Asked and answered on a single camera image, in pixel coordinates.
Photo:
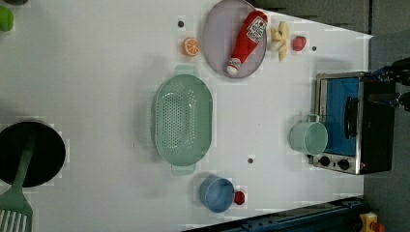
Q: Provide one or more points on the orange slice toy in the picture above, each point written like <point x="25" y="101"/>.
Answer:
<point x="190" y="47"/>

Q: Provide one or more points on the small red strawberry toy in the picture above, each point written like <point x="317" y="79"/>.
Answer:
<point x="239" y="198"/>

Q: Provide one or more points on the green cylinder object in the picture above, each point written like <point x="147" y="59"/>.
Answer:
<point x="7" y="19"/>

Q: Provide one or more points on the black camera tripod mount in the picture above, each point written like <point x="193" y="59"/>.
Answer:
<point x="397" y="72"/>

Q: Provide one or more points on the black round container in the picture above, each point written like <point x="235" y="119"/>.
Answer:
<point x="48" y="157"/>

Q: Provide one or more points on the peeled banana toy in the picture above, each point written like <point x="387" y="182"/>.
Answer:
<point x="279" y="40"/>

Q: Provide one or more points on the green oval strainer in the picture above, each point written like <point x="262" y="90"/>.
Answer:
<point x="182" y="120"/>

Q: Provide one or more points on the yellow red clamp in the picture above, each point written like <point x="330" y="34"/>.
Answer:
<point x="371" y="223"/>

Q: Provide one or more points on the red plush ketchup bottle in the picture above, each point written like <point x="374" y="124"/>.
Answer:
<point x="249" y="36"/>

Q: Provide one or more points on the blue cup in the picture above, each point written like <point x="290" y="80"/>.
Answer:
<point x="216" y="194"/>

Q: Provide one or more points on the grey round plate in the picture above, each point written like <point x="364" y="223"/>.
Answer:
<point x="220" y="31"/>

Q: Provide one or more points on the green slotted spatula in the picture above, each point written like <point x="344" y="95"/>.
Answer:
<point x="16" y="212"/>

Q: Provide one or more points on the black toaster oven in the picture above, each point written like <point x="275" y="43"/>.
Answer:
<point x="360" y="131"/>

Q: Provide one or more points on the green mug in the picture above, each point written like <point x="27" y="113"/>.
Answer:
<point x="309" y="137"/>

